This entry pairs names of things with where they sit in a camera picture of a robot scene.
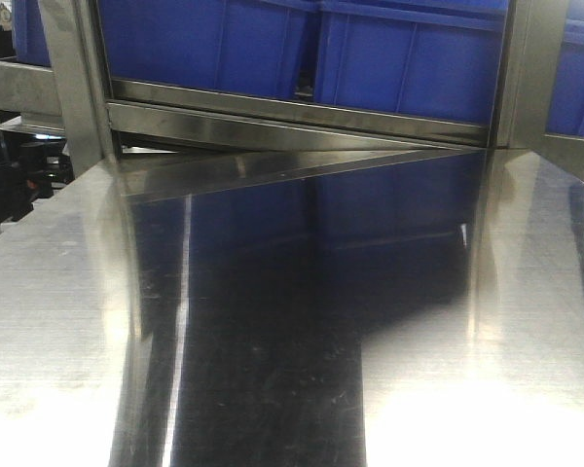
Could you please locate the stainless steel shelf rack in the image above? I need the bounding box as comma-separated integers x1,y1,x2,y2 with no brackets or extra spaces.
0,0,584,199

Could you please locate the blue plastic bin left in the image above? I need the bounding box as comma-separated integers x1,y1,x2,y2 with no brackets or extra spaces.
98,1,318,99

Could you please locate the blue plastic bin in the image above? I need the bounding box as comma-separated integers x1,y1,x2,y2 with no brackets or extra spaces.
98,1,318,99
313,1,506,126

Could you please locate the blue plastic bin right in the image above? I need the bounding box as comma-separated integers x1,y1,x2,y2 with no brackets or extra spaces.
313,1,506,126

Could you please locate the black equipment in background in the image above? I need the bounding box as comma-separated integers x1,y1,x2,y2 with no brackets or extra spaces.
0,139,74,224

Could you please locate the blue bin far right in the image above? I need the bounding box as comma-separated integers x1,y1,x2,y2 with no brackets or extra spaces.
546,19,584,137

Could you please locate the blue bin far left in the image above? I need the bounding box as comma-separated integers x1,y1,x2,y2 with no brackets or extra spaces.
12,0,51,67

